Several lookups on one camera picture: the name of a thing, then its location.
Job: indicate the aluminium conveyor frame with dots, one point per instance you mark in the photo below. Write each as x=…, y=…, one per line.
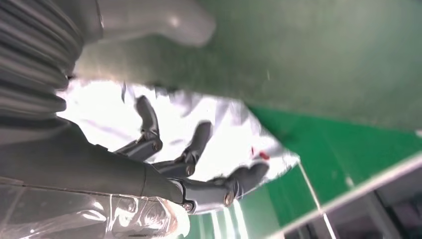
x=346, y=201

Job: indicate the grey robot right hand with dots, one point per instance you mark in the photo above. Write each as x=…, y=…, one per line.
x=82, y=165

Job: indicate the clear plastic wrap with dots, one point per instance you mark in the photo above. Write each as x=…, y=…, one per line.
x=82, y=217

